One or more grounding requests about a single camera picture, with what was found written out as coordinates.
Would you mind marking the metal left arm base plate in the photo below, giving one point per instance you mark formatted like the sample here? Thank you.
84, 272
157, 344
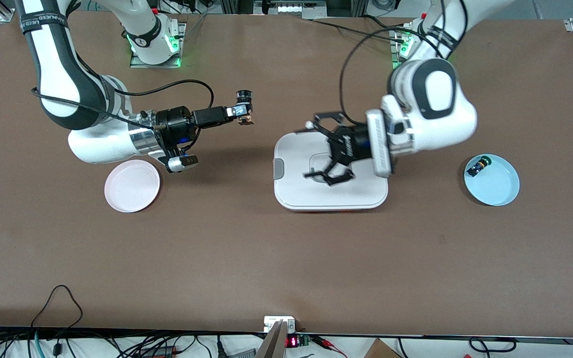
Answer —
396, 49

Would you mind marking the orange and black switch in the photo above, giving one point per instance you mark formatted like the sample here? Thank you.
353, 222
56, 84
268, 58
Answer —
244, 97

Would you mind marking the white power strip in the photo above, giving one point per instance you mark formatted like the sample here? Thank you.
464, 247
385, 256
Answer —
299, 8

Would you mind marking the pink round plate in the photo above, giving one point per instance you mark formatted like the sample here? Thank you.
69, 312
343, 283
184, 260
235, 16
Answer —
132, 189

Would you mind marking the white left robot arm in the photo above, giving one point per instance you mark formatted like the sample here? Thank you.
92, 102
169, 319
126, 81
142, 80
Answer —
440, 119

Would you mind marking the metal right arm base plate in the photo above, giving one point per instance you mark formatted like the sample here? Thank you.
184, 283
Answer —
137, 63

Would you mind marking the white lidded storage box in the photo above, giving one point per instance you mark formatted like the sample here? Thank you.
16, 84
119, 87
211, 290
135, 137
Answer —
296, 194

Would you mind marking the light blue round plate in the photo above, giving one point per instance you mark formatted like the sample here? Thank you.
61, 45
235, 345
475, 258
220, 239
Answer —
495, 189

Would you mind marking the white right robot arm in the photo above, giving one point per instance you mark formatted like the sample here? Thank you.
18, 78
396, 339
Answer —
57, 64

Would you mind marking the red clip test leads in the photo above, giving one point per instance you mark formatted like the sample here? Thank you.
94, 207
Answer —
329, 344

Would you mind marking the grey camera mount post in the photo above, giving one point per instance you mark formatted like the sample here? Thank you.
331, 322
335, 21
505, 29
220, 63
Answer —
274, 343

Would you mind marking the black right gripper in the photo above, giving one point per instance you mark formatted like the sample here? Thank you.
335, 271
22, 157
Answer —
173, 122

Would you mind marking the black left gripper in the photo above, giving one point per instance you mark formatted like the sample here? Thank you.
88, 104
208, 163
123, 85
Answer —
352, 143

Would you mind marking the red digit display module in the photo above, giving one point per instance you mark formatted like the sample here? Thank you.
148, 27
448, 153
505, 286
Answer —
292, 342

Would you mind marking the small aluminium bracket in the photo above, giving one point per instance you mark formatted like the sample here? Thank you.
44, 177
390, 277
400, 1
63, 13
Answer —
271, 321

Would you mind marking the brown cardboard box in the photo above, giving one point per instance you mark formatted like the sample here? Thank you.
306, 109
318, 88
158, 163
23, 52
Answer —
381, 350

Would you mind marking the green and blue switch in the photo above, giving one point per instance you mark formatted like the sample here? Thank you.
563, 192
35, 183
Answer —
478, 166

